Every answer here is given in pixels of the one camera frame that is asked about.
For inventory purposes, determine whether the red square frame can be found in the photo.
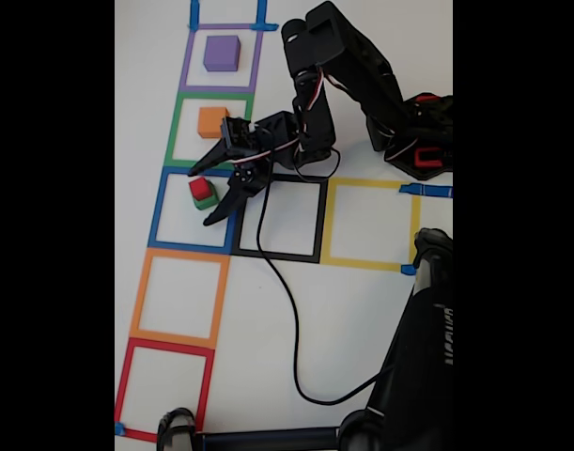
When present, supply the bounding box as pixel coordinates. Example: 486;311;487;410
115;336;216;443

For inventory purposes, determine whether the black camera tripod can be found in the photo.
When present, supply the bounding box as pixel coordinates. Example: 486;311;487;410
155;227;454;451

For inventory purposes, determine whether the green cube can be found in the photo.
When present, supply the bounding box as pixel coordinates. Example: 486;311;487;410
191;180;221;211

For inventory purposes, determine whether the black gripper camera board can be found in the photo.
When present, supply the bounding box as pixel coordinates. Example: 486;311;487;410
219;116;254;152

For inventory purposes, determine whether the orange square frame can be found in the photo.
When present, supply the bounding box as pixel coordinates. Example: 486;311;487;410
129;247;231;350

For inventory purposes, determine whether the blue square frame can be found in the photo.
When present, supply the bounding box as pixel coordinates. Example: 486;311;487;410
147;166;244;255

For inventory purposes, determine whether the small red cube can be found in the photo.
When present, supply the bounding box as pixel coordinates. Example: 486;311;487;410
188;177;212;199

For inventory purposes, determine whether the black camera cable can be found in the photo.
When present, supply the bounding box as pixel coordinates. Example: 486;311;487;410
255;176;386;407

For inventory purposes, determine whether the orange cube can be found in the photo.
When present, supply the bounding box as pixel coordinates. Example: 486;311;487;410
196;106;230;140

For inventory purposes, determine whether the purple cube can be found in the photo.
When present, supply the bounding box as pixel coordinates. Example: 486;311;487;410
203;35;242;72

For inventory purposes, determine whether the yellow square frame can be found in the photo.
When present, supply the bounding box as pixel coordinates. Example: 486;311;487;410
319;177;422;272

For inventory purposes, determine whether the purple square frame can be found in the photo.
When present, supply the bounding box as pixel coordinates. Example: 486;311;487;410
178;22;265;94

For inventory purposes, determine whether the black square frame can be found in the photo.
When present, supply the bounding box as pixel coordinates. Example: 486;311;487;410
229;171;329;264

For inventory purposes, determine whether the green square frame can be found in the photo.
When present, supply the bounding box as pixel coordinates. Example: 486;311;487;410
163;91;255;173

